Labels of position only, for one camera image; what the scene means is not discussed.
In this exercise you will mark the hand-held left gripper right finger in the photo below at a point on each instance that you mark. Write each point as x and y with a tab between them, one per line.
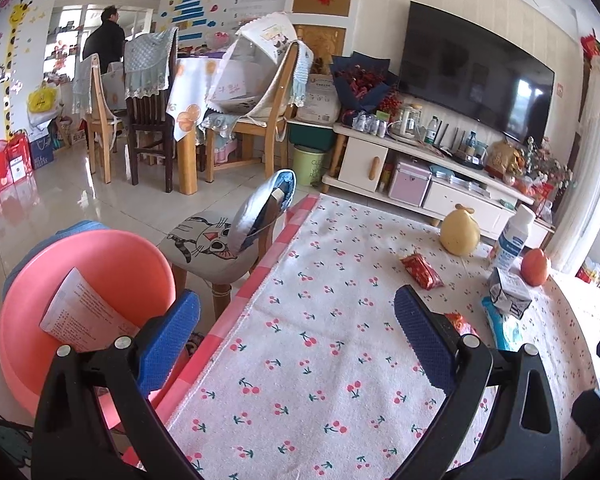
425	345

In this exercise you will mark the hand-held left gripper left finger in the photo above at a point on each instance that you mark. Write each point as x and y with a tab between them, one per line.
172	340

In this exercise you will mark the red snack wrapper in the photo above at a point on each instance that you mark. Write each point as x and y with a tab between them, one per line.
461	324

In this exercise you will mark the white paper sheet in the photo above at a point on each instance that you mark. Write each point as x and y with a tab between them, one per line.
85	310

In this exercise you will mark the pink plastic basin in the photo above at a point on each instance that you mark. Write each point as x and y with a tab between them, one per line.
105	270

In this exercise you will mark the crushed grey milk carton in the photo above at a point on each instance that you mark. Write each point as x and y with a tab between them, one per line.
510	292

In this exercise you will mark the green trash bin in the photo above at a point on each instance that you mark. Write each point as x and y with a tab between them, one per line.
308	165

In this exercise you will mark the small red snack packet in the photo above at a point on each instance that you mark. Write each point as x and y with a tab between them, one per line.
421	271

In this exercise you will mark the blue wrapper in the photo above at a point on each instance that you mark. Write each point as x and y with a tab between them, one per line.
500	327

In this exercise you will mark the cat-print cushion chair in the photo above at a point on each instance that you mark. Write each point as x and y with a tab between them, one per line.
200	245

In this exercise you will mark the orange round fruit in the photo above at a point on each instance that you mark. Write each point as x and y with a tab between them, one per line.
535	267

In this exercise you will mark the yellow pomelo fruit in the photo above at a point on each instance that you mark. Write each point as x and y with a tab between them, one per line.
459	232

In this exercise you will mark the white plastic bottle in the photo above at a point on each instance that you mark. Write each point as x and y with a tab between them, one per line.
510	242

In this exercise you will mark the blue plastic stool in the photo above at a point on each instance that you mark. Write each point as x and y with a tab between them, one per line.
75	227

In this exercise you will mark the pink storage case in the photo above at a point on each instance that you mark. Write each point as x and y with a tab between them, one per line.
410	182

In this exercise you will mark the white television cabinet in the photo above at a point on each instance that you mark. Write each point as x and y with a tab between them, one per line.
360	165

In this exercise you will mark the black router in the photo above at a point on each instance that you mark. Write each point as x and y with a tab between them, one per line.
462	152

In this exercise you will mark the golden ornament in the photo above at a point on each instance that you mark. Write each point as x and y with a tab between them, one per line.
502	160

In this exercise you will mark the artificial flowers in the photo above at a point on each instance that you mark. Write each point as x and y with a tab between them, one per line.
547	162

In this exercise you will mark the dark wooden chair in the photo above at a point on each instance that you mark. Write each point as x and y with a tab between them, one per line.
150	130

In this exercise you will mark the green label water bottle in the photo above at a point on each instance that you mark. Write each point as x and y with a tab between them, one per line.
431	130

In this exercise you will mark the light wooden chair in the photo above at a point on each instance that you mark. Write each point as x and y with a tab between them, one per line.
275	110
100	130

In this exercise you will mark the glass electric kettle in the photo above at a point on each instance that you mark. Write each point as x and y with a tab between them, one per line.
407	122

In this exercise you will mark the pack of small bottles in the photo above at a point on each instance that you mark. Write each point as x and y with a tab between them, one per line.
371	124

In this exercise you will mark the white and blue gift bag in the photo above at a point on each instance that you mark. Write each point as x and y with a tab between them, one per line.
41	152

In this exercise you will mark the green storage box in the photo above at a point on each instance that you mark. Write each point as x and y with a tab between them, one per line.
310	136

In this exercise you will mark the dining table with orange-print cloth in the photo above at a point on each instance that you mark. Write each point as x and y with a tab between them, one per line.
190	90

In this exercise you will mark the white sack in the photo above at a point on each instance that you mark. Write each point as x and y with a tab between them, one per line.
320	100

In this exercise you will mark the dark blue flower bouquet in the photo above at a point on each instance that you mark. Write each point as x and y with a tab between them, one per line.
362	82

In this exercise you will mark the pale green lace chair cover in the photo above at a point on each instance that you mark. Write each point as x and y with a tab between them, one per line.
84	82
147	67

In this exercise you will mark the yellow bag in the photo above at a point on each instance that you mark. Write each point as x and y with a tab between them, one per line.
42	100

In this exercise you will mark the black flat television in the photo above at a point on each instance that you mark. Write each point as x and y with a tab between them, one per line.
470	70

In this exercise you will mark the white food cover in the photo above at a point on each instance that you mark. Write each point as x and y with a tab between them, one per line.
260	60

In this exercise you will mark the light blue lace cloth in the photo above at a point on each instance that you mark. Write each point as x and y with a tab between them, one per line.
302	75

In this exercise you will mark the giraffe height chart sticker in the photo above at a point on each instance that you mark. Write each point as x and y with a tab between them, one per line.
16	50

